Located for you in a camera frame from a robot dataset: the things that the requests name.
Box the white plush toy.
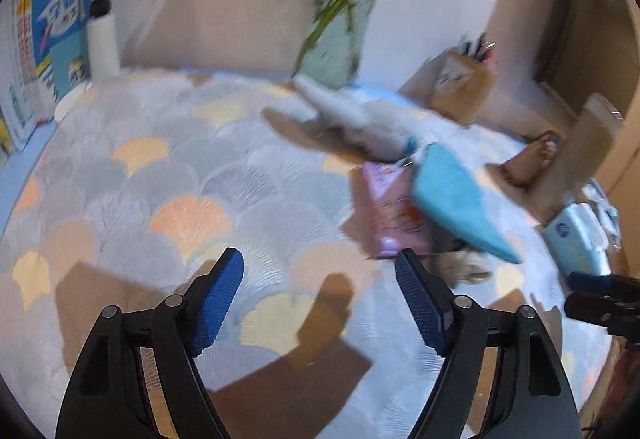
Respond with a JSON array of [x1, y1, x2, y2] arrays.
[[292, 74, 419, 161]]

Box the tan cardboard box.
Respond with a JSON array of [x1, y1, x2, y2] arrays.
[[530, 93, 626, 226]]

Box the glass vase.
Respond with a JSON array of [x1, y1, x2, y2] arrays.
[[300, 0, 382, 88]]

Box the blue underlay mat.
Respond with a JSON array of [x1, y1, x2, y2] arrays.
[[0, 122, 59, 241]]

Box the pink clay zip bag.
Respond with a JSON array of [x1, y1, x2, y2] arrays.
[[350, 162, 436, 261]]

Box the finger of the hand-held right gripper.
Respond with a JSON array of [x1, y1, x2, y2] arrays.
[[564, 293, 640, 335], [567, 271, 640, 296]]

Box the woven pen holder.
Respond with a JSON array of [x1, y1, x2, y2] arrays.
[[430, 48, 496, 128]]

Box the teal drawstring pouch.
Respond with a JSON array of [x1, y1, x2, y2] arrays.
[[412, 142, 524, 265]]

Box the bunch of pens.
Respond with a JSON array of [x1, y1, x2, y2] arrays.
[[457, 33, 499, 70]]

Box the scallop pattern tablecloth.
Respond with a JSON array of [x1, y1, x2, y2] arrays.
[[0, 66, 617, 439]]

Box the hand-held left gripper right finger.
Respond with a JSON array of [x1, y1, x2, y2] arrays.
[[394, 248, 583, 439]]

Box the brown plush ball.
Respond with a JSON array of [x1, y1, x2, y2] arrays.
[[440, 249, 494, 283]]

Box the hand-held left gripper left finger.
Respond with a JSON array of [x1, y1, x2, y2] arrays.
[[55, 247, 246, 439]]

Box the blue tissue pack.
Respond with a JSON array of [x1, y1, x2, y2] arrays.
[[541, 202, 622, 276]]

